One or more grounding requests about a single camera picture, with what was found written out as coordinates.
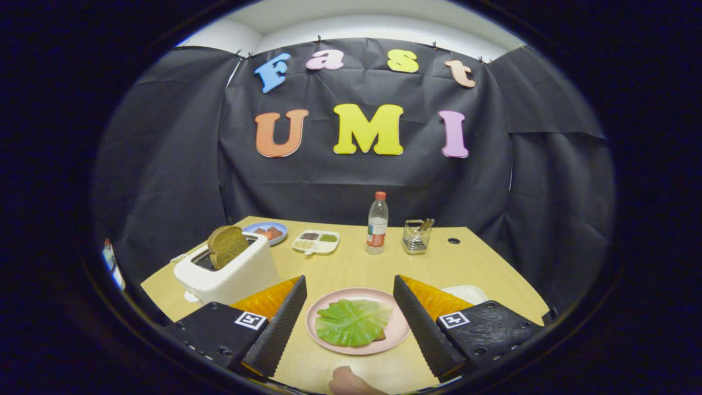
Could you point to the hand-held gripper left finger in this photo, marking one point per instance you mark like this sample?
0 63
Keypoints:
277 336

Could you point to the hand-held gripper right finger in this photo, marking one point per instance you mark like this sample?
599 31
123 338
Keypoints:
422 332

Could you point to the green lettuce leaf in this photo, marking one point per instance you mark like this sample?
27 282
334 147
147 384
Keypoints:
351 323

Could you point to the brown toasted bread slice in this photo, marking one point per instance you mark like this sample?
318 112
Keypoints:
227 246

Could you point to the small brown bread slice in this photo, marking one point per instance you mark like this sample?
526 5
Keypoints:
381 334

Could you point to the white plate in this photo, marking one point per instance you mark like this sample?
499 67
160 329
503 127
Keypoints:
466 292

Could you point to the white toaster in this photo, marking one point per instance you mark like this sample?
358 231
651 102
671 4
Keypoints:
230 285

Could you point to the pink plate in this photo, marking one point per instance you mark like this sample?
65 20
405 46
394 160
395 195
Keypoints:
356 294

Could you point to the blue plate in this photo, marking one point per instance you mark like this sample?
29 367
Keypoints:
270 243

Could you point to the white compartment seasoning dish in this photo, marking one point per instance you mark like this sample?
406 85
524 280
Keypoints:
318 248

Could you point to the red meat slices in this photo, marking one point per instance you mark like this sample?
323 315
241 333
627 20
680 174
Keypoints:
269 233

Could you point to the brown utensils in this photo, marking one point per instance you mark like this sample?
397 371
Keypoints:
426 224

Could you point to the clear bottle with red cap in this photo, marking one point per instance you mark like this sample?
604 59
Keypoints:
377 230

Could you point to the black backdrop cloth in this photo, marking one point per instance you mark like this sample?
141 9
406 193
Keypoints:
356 181

